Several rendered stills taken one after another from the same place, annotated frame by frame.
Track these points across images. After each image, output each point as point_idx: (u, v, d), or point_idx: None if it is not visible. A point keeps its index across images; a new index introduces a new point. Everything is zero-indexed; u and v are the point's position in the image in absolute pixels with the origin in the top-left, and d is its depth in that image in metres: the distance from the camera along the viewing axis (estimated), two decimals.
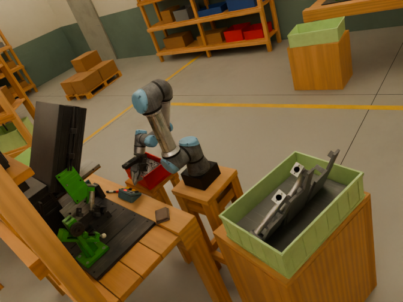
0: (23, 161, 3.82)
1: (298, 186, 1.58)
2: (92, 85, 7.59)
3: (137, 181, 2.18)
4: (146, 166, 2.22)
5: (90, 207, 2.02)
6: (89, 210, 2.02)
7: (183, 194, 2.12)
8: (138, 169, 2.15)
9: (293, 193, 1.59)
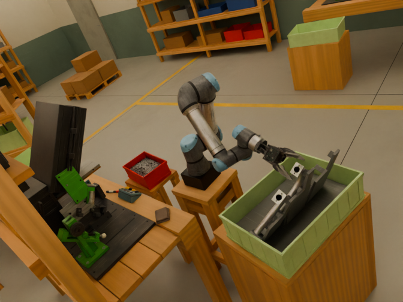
0: (23, 161, 3.82)
1: (298, 186, 1.58)
2: (92, 85, 7.59)
3: (284, 177, 1.50)
4: (268, 157, 1.48)
5: None
6: None
7: (183, 194, 2.12)
8: (273, 163, 1.55)
9: (293, 193, 1.59)
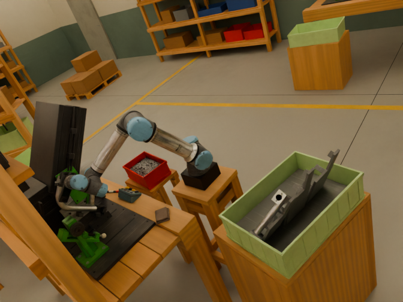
0: (23, 161, 3.82)
1: (70, 206, 1.96)
2: (92, 85, 7.59)
3: None
4: None
5: None
6: None
7: (183, 194, 2.12)
8: None
9: (77, 206, 1.99)
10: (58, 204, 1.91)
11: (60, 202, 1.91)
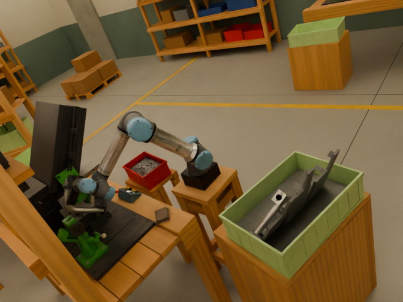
0: (23, 161, 3.82)
1: (78, 208, 1.99)
2: (92, 85, 7.59)
3: None
4: None
5: None
6: None
7: (183, 194, 2.12)
8: None
9: (84, 208, 2.01)
10: (66, 207, 1.93)
11: (68, 204, 1.93)
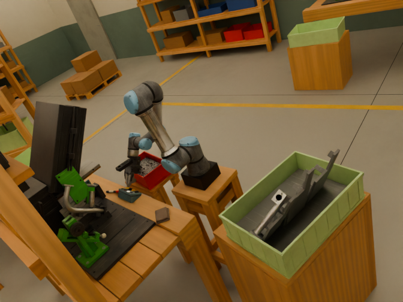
0: (23, 161, 3.82)
1: (78, 208, 1.99)
2: (92, 85, 7.59)
3: (131, 183, 2.23)
4: (139, 168, 2.27)
5: (90, 204, 2.02)
6: (89, 207, 2.02)
7: (183, 194, 2.12)
8: (131, 172, 2.19)
9: (84, 208, 2.01)
10: (66, 207, 1.93)
11: (68, 204, 1.93)
